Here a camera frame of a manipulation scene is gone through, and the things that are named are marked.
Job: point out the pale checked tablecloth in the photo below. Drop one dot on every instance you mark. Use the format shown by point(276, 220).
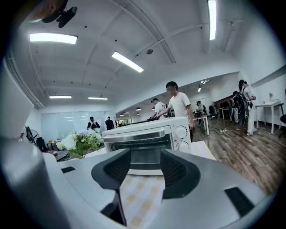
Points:
point(143, 196)

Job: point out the round black marble table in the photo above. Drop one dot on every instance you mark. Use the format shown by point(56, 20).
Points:
point(63, 156)

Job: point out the white oven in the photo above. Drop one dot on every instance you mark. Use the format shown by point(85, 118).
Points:
point(145, 125)

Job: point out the black office chair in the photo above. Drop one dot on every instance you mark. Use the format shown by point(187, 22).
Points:
point(42, 144)

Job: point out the white desk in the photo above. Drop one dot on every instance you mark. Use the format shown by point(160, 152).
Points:
point(204, 119)
point(268, 106)

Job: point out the long ceiling light panel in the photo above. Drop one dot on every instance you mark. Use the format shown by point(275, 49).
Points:
point(53, 38)
point(127, 61)
point(60, 97)
point(97, 98)
point(212, 20)

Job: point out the small potted plant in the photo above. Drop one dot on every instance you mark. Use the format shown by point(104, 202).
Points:
point(270, 97)

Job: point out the black standing fan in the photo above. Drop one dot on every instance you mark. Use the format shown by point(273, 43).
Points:
point(32, 134)

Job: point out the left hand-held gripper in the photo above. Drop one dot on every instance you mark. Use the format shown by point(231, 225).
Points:
point(13, 107)

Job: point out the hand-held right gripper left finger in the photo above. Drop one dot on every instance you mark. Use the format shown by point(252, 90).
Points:
point(111, 172)

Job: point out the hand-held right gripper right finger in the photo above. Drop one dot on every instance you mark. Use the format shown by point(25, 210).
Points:
point(181, 179)

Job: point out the person's head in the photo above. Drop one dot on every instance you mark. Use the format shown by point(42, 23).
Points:
point(48, 10)

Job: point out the round smoke detector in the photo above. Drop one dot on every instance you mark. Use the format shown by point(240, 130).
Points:
point(149, 51)

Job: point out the white oven door with glass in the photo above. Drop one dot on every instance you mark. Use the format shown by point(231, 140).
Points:
point(138, 139)

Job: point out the white and purple flower bouquet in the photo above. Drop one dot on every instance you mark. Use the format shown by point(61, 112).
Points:
point(78, 141)

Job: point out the white power strip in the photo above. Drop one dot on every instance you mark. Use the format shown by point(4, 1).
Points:
point(224, 130)

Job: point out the black head-worn camera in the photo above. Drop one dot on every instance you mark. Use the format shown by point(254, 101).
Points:
point(64, 16)

